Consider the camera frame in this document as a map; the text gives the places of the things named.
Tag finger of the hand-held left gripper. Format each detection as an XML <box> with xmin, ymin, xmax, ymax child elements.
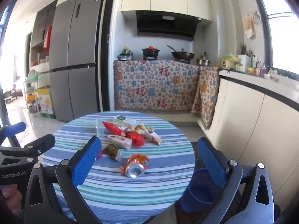
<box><xmin>0</xmin><ymin>122</ymin><xmax>27</xmax><ymax>145</ymax></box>
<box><xmin>21</xmin><ymin>133</ymin><xmax>56</xmax><ymax>155</ymax></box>

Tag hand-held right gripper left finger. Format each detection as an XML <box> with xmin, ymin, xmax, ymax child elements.
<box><xmin>24</xmin><ymin>136</ymin><xmax>103</xmax><ymax>224</ymax></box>

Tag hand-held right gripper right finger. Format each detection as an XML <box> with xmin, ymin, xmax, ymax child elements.
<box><xmin>197</xmin><ymin>137</ymin><xmax>275</xmax><ymax>224</ymax></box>

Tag brown food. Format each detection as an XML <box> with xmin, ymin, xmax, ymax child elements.
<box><xmin>103</xmin><ymin>143</ymin><xmax>124</xmax><ymax>162</ymax></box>

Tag blue plastic wastebasket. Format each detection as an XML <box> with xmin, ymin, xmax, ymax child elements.
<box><xmin>182</xmin><ymin>167</ymin><xmax>222</xmax><ymax>213</ymax></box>

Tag clear plastic container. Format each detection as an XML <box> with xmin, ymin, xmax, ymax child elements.
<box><xmin>96</xmin><ymin>118</ymin><xmax>110</xmax><ymax>138</ymax></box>

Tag white plastic tray package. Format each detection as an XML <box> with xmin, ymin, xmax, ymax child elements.
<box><xmin>107</xmin><ymin>134</ymin><xmax>132</xmax><ymax>150</ymax></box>

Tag long red snack wrapper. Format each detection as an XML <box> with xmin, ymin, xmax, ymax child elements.
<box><xmin>102</xmin><ymin>121</ymin><xmax>128</xmax><ymax>137</ymax></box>

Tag crushed orange can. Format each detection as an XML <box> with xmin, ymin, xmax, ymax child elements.
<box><xmin>120</xmin><ymin>153</ymin><xmax>150</xmax><ymax>178</ymax></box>

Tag white green milk carton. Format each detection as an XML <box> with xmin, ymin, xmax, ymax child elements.
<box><xmin>113</xmin><ymin>115</ymin><xmax>136</xmax><ymax>127</ymax></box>

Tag white orange wrapper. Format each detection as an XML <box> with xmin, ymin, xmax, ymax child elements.
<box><xmin>142</xmin><ymin>131</ymin><xmax>163</xmax><ymax>145</ymax></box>

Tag person's left hand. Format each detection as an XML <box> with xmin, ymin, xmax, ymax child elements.
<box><xmin>0</xmin><ymin>183</ymin><xmax>24</xmax><ymax>207</ymax></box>

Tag round table, striped cloth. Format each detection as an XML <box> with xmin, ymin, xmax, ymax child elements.
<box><xmin>41</xmin><ymin>111</ymin><xmax>196</xmax><ymax>224</ymax></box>

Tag yellow cardboard box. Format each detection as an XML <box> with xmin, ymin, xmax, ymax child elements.
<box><xmin>37</xmin><ymin>86</ymin><xmax>56</xmax><ymax>119</ymax></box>

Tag cream base cabinet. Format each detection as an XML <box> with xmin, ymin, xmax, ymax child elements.
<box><xmin>196</xmin><ymin>71</ymin><xmax>299</xmax><ymax>215</ymax></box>

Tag green shelf rack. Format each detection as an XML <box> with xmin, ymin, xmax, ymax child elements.
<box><xmin>23</xmin><ymin>71</ymin><xmax>50</xmax><ymax>115</ymax></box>

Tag narrow printed floral cloth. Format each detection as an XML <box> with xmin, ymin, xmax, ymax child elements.
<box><xmin>191</xmin><ymin>66</ymin><xmax>221</xmax><ymax>130</ymax></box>

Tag wide printed floral cloth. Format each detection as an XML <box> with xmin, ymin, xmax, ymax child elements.
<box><xmin>114</xmin><ymin>60</ymin><xmax>201</xmax><ymax>115</ymax></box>

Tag red hanging bag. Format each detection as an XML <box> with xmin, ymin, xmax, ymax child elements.
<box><xmin>43</xmin><ymin>26</ymin><xmax>52</xmax><ymax>48</ymax></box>

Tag grey refrigerator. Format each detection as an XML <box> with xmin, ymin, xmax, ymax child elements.
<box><xmin>49</xmin><ymin>0</ymin><xmax>107</xmax><ymax>122</ymax></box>

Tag steel pot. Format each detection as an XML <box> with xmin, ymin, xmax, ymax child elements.
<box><xmin>196</xmin><ymin>52</ymin><xmax>212</xmax><ymax>67</ymax></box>

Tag small seasoning jars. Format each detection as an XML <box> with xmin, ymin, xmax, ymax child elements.
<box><xmin>248</xmin><ymin>62</ymin><xmax>269</xmax><ymax>77</ymax></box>

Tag pale green bag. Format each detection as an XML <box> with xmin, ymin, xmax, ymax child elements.
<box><xmin>221</xmin><ymin>54</ymin><xmax>243</xmax><ymax>70</ymax></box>

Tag grey open shelf cabinet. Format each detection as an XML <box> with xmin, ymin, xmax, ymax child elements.
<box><xmin>30</xmin><ymin>0</ymin><xmax>58</xmax><ymax>73</ymax></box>

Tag white knife block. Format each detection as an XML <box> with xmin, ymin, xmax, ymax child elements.
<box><xmin>238</xmin><ymin>44</ymin><xmax>253</xmax><ymax>72</ymax></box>

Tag dark wok with lid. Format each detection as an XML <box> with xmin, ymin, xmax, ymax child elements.
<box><xmin>166</xmin><ymin>44</ymin><xmax>195</xmax><ymax>60</ymax></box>

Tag condiment bottle rack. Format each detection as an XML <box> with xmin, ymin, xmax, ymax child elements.
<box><xmin>118</xmin><ymin>45</ymin><xmax>133</xmax><ymax>61</ymax></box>

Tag black clay pot red lid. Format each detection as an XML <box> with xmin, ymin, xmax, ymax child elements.
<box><xmin>141</xmin><ymin>47</ymin><xmax>160</xmax><ymax>57</ymax></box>

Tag hanging plastic bag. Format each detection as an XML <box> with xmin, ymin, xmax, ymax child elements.
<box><xmin>244</xmin><ymin>15</ymin><xmax>257</xmax><ymax>39</ymax></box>

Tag window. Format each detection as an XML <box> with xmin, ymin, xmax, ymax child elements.
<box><xmin>255</xmin><ymin>0</ymin><xmax>299</xmax><ymax>80</ymax></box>

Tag black range hood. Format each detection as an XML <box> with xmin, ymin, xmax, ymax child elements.
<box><xmin>135</xmin><ymin>10</ymin><xmax>202</xmax><ymax>41</ymax></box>

